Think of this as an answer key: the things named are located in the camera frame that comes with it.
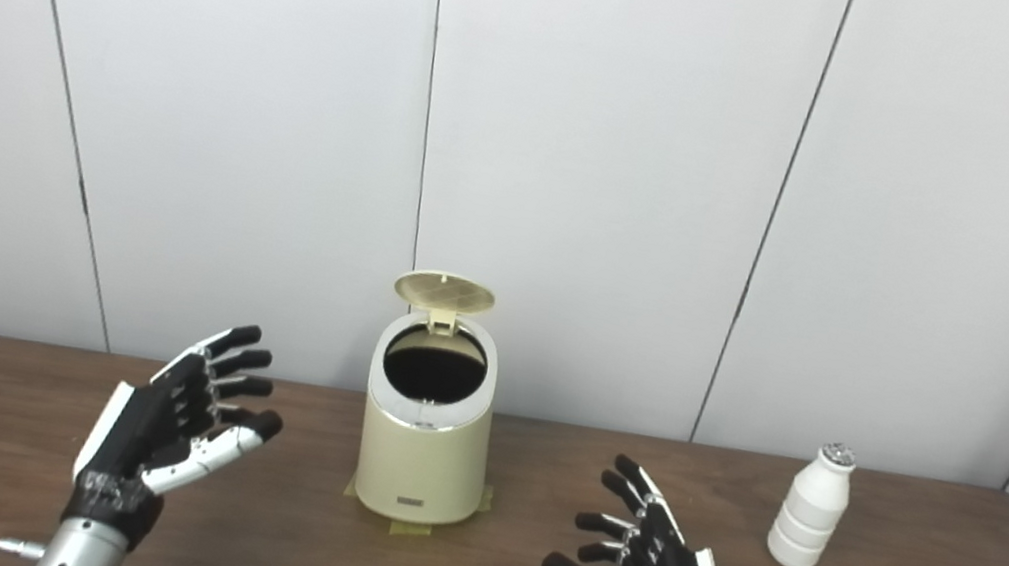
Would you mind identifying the cream-colored round bin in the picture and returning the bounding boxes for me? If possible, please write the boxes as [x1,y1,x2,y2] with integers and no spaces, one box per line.
[347,302,511,534]

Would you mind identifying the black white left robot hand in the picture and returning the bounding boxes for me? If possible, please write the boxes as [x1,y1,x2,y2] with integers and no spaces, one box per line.
[59,301,299,566]

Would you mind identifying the cream round bin lid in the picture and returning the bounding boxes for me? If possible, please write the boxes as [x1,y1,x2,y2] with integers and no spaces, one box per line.
[386,265,500,343]

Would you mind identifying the small white plastic bottle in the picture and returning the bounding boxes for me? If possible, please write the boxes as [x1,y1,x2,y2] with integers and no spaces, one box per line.
[762,435,860,566]

